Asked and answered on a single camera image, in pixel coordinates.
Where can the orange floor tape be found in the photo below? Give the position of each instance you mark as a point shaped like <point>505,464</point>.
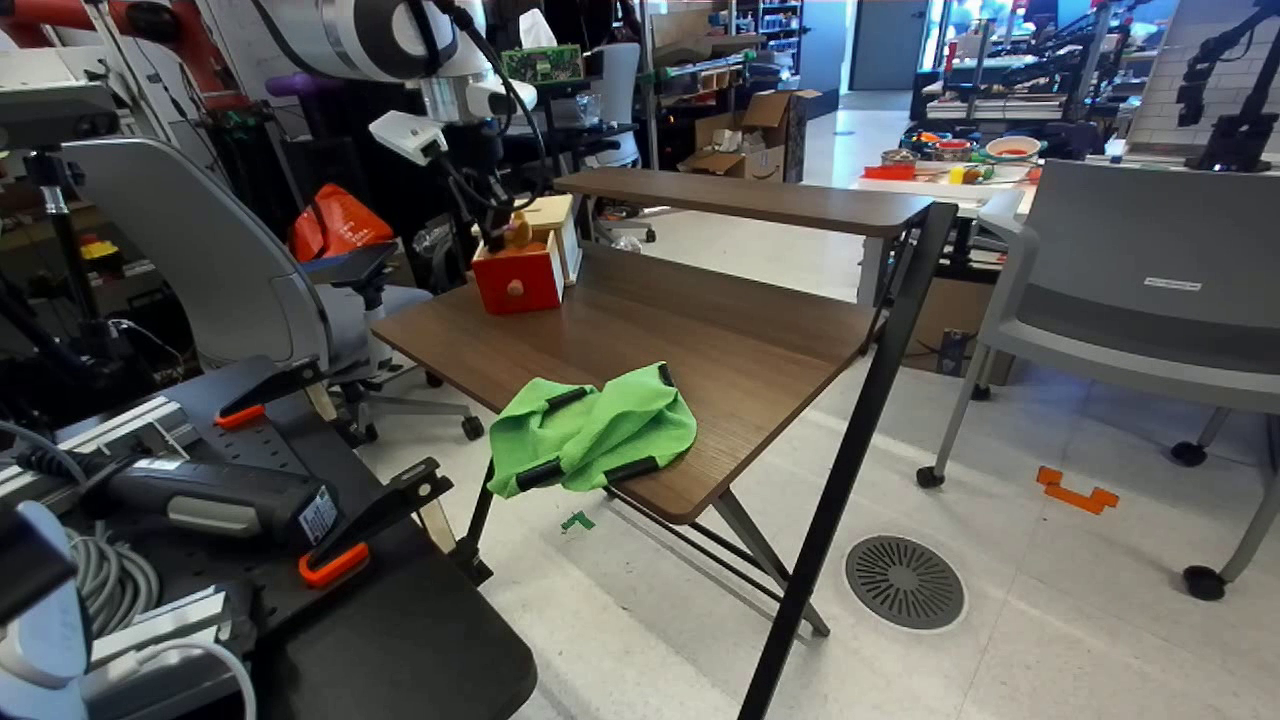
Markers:
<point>1075,492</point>

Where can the white office chair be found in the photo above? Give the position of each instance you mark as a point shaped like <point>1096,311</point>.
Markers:
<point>620,90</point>

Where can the green cloth bag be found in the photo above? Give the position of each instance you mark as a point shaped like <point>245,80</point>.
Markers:
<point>600,430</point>

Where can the red drawer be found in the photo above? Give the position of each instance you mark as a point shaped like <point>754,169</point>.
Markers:
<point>520,280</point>

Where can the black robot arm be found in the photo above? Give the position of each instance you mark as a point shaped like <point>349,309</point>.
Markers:
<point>1240,120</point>

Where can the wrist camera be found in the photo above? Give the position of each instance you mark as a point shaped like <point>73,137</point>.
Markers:
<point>405,134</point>

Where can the green floor tape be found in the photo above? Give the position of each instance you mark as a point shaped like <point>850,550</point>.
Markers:
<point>577,521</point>

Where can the tan rabbit toy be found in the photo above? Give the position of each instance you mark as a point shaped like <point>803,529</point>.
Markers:
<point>518,233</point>

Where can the camera on tripod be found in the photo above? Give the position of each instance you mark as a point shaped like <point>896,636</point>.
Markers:
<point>55,115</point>

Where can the grey door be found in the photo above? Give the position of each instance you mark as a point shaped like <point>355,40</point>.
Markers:
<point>888,45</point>

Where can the round floor vent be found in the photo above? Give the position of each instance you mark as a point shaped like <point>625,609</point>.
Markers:
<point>905,582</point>

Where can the green circuit board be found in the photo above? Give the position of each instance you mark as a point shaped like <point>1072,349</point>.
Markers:
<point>542,63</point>

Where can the orange bag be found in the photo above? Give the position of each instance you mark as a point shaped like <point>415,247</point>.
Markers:
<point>335,225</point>

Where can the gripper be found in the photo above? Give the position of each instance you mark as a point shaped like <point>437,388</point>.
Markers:
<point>487,165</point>

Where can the wooden drawer box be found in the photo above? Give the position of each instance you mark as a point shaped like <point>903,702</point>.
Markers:
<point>548,250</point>

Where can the aluminium rail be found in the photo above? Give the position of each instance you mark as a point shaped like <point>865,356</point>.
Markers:
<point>100,435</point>

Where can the grey office chair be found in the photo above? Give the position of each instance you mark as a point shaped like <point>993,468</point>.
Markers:
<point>220,260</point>

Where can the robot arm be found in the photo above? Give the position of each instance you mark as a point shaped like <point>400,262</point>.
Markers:
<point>340,35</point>

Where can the cardboard box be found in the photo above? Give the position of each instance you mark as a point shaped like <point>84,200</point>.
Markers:
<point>950,320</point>

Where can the white table with toys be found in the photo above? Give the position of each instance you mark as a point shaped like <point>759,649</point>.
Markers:
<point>950,180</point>

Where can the stack of cardboard boxes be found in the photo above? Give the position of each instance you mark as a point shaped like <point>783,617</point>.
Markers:
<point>755,135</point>

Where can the grey chair on castors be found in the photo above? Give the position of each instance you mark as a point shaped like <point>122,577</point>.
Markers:
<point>1140,300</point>

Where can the black power brick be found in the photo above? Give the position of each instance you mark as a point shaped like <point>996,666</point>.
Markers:
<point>220,495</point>

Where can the red machine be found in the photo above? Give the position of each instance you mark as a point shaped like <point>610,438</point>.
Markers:
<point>190,40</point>

